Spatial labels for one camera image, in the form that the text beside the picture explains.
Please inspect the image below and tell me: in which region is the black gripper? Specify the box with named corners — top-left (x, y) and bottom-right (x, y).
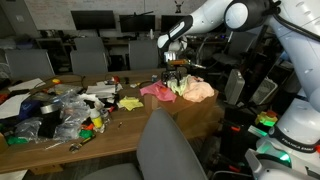
top-left (161, 51), bottom-right (190, 84)

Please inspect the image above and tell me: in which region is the light green towel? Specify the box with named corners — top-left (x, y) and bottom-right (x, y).
top-left (167, 75), bottom-right (189, 96)

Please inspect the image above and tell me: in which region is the peach printed towel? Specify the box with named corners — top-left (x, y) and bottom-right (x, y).
top-left (183, 76), bottom-right (215, 102)

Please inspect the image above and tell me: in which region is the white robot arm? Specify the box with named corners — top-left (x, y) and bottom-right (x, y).
top-left (158, 0), bottom-right (320, 111)

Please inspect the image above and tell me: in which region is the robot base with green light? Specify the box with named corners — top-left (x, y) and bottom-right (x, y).
top-left (245, 99), bottom-right (320, 180)

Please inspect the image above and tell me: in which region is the grey chair center back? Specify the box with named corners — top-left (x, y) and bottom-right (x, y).
top-left (129, 40), bottom-right (158, 70)

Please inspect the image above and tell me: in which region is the grey office chair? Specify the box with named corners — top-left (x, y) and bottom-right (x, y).
top-left (81, 108), bottom-right (208, 180)

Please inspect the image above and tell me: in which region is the grey chair behind table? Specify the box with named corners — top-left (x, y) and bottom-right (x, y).
top-left (70, 37), bottom-right (108, 75)

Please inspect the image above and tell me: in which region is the grey chair far left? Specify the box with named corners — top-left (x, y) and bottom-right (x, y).
top-left (5, 49), bottom-right (54, 78)

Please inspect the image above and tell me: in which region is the pink towel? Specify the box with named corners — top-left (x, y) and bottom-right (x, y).
top-left (140, 81), bottom-right (177, 102)

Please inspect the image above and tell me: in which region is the right black monitor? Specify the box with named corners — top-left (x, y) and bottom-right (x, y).
top-left (161, 15), bottom-right (183, 32)

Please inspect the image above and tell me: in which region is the black monitor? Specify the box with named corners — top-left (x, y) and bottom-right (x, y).
top-left (119, 15), bottom-right (155, 33)
top-left (161, 15), bottom-right (183, 32)
top-left (71, 10), bottom-right (116, 30)

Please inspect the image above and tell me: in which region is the yellow cloth on table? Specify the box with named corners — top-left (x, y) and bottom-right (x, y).
top-left (119, 96), bottom-right (143, 111)

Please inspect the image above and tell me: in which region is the white space heater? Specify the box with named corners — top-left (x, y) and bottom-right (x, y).
top-left (224, 69), bottom-right (245, 105)

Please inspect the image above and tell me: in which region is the middle black monitor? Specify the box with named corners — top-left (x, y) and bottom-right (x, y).
top-left (119, 15), bottom-right (155, 33)

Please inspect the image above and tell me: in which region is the white paper stack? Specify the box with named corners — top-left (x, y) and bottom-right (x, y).
top-left (86, 82), bottom-right (123, 98)

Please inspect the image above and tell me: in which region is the yellow white bottle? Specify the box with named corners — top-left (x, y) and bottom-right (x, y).
top-left (90, 108), bottom-right (103, 128)

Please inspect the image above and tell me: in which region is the left black monitor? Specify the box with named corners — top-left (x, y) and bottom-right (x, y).
top-left (71, 10), bottom-right (116, 30)

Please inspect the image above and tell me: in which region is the clear plastic bag pile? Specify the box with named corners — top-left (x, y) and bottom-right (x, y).
top-left (14, 91), bottom-right (90, 141)

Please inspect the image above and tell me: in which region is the green plastic toy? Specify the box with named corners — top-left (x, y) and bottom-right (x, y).
top-left (79, 130), bottom-right (94, 139)

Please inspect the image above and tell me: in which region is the yellow handled wrench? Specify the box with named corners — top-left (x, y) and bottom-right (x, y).
top-left (69, 135), bottom-right (96, 153)

